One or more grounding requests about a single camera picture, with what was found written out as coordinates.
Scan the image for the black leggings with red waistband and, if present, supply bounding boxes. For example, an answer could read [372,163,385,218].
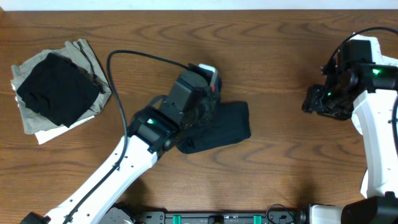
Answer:
[177,101,251,154]

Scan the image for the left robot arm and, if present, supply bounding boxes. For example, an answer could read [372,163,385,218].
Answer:
[22,71,220,223]

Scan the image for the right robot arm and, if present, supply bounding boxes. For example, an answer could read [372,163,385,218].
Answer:
[297,63,397,223]

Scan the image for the white garment on right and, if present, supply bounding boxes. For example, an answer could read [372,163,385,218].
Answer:
[351,33,398,200]

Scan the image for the folded beige garment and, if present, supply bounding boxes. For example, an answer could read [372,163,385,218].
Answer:
[11,39,111,134]

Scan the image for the folded black garment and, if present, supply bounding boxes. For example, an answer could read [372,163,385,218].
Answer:
[17,53,100,127]

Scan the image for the folded white garment under pile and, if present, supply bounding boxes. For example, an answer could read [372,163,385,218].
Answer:
[11,83,96,145]

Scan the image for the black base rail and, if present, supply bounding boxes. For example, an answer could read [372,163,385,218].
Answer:
[105,203,312,224]

